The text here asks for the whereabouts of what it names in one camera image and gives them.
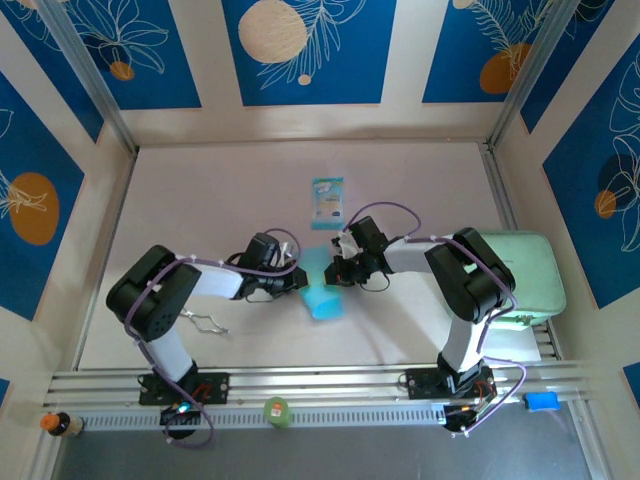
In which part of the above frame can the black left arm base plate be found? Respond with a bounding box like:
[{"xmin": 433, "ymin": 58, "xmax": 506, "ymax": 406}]
[{"xmin": 137, "ymin": 371, "xmax": 232, "ymax": 407}]

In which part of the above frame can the grey slotted cable duct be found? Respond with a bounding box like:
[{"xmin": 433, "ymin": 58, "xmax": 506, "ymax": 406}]
[{"xmin": 78, "ymin": 403, "xmax": 452, "ymax": 432}]

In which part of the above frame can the black controller board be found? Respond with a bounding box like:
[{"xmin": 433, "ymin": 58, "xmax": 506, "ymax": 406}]
[
  {"xmin": 441, "ymin": 401, "xmax": 487, "ymax": 434},
  {"xmin": 159, "ymin": 399, "xmax": 203, "ymax": 428}
]

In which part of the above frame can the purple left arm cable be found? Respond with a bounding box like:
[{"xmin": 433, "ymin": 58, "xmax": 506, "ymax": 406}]
[{"xmin": 124, "ymin": 227, "xmax": 303, "ymax": 450}]

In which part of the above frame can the blue printed snack packet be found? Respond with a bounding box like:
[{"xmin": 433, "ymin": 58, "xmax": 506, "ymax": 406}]
[{"xmin": 310, "ymin": 176, "xmax": 348, "ymax": 232}]

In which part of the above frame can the aluminium mounting rail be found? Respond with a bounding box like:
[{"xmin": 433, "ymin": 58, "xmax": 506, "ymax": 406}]
[{"xmin": 43, "ymin": 358, "xmax": 597, "ymax": 409}]

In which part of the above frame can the mint green zip case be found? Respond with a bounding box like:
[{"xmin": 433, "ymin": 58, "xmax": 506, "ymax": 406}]
[{"xmin": 474, "ymin": 229, "xmax": 568, "ymax": 327}]

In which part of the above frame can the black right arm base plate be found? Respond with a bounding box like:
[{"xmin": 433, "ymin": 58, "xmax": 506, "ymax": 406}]
[{"xmin": 404, "ymin": 366, "xmax": 497, "ymax": 402}]

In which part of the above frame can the small blue box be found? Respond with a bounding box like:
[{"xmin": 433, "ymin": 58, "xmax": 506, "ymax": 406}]
[{"xmin": 523, "ymin": 391, "xmax": 561, "ymax": 413}]

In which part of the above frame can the bent metal wire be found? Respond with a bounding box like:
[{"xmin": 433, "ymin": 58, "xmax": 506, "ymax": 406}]
[{"xmin": 181, "ymin": 308, "xmax": 231, "ymax": 337}]

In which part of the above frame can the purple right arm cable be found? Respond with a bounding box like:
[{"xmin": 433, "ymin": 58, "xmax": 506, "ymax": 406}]
[{"xmin": 346, "ymin": 200, "xmax": 529, "ymax": 438}]

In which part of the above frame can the black device at table edge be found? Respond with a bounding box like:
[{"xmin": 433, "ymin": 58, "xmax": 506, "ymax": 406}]
[{"xmin": 480, "ymin": 141, "xmax": 561, "ymax": 362}]

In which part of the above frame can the aluminium frame post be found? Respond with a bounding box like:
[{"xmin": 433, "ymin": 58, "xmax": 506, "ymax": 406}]
[
  {"xmin": 486, "ymin": 0, "xmax": 577, "ymax": 152},
  {"xmin": 36, "ymin": 0, "xmax": 140, "ymax": 154}
]

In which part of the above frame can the brown bottle with orange cap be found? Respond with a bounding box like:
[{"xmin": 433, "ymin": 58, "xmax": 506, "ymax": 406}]
[{"xmin": 39, "ymin": 410, "xmax": 86, "ymax": 440}]

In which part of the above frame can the light blue paper sheet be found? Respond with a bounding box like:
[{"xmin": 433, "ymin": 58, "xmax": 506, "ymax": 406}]
[{"xmin": 298, "ymin": 244, "xmax": 347, "ymax": 322}]

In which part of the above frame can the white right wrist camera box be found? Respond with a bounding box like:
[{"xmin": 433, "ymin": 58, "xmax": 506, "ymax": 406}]
[{"xmin": 331, "ymin": 231, "xmax": 363, "ymax": 261}]

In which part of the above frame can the aluminium side rail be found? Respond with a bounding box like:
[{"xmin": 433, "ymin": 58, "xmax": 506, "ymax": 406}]
[{"xmin": 71, "ymin": 149, "xmax": 140, "ymax": 372}]

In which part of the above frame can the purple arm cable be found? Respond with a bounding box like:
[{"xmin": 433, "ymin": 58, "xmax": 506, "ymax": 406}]
[
  {"xmin": 346, "ymin": 200, "xmax": 529, "ymax": 438},
  {"xmin": 124, "ymin": 227, "xmax": 303, "ymax": 450}
]

